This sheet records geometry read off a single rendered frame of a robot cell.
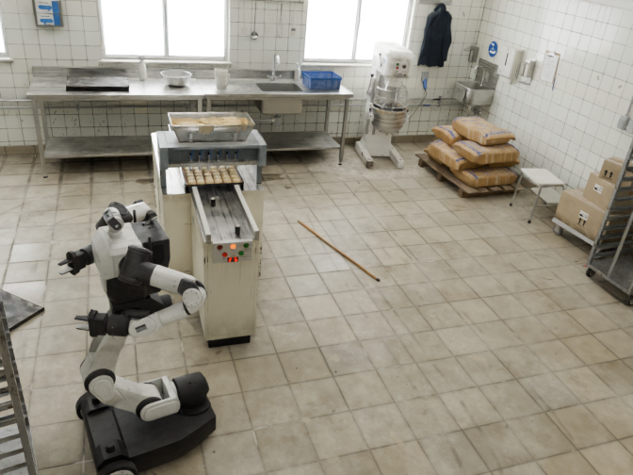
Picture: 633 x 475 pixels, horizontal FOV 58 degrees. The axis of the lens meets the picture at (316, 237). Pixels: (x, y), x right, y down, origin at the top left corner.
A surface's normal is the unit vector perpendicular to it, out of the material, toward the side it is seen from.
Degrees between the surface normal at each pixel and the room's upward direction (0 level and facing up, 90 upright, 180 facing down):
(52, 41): 90
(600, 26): 90
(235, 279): 90
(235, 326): 90
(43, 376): 0
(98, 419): 0
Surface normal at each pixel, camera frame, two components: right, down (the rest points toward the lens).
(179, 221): 0.30, 0.48
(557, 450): 0.08, -0.87
